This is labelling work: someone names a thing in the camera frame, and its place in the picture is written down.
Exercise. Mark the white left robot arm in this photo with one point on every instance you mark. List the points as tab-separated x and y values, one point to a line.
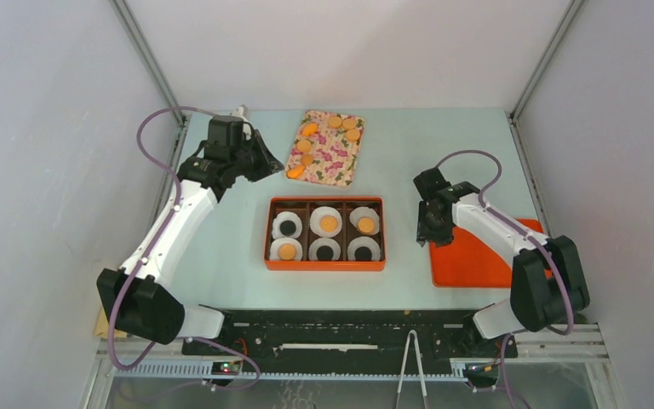
137	297

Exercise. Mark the aluminium frame rail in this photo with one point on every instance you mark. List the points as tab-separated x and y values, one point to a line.
584	346

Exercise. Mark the orange box lid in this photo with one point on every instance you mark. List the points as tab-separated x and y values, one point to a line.
467	262

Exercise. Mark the floral pink serving tray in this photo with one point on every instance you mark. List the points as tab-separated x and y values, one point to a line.
335	159

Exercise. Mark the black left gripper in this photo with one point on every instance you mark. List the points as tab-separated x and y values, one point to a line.
269	163

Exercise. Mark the yellow cloth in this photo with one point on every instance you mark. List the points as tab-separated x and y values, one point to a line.
101	325

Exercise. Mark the orange fish-shaped cookie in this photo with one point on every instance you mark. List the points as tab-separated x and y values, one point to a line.
309	129
295	172

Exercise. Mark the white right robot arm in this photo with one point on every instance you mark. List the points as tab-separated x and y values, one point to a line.
548	284

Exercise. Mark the round tan biscuit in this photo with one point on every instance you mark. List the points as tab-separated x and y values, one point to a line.
366	225
329	224
335	122
349	123
304	146
353	134
287	252

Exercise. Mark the swirl butter cookie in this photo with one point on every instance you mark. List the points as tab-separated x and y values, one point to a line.
306	160

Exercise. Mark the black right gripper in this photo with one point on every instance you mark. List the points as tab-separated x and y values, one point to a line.
439	239

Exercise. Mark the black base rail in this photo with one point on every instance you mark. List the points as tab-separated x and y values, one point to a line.
357	342

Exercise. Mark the black sandwich cookie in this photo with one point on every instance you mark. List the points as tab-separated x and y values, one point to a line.
363	253
287	228
324	253

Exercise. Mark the orange compartment cookie box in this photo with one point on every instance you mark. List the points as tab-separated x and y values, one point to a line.
303	207

